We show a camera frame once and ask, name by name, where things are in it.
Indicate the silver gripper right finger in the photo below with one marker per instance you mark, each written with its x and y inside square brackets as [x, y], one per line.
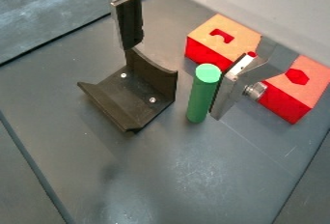
[247, 71]

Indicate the green cylinder peg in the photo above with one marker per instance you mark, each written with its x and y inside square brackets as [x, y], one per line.
[207, 75]

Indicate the black curved peg holder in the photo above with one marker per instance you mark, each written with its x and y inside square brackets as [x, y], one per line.
[136, 93]

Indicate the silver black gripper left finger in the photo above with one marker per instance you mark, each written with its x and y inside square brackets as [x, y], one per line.
[127, 14]

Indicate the red shape-sorting board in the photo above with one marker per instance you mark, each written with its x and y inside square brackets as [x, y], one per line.
[288, 94]

